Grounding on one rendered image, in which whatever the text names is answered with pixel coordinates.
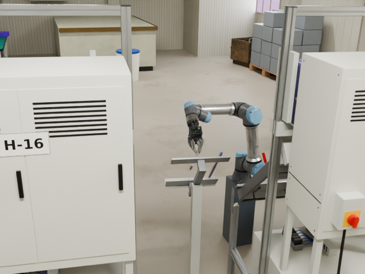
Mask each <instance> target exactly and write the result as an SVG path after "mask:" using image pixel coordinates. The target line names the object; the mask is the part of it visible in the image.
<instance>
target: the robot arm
mask: <svg viewBox="0 0 365 274"><path fill-rule="evenodd" d="M184 111H185V116H186V122H187V126H188V127H189V135H188V136H189V137H188V144H189V146H190V147H191V148H192V150H193V151H194V153H196V154H197V150H196V147H195V144H197V145H198V147H199V145H200V142H201V140H202V134H203V131H202V127H201V126H199V121H201V122H205V123H208V122H210V120H211V118H212V115H229V116H236V117H239V118H241V119H242V120H243V125H244V126H245V128H246V140H247V151H238V152H236V156H235V170H234V172H233V174H232V180H233V181H234V182H242V181H243V184H245V183H246V182H247V181H248V180H250V179H251V175H254V174H256V173H257V171H259V170H260V169H261V168H262V167H263V166H264V165H265V163H263V162H262V157H261V155H260V151H259V136H258V125H259V124H260V122H261V120H262V111H261V110H260V109H259V108H258V107H256V106H253V105H250V104H248V103H246V102H229V103H228V104H195V103H194V102H193V101H188V102H186V103H185V104H184Z"/></svg>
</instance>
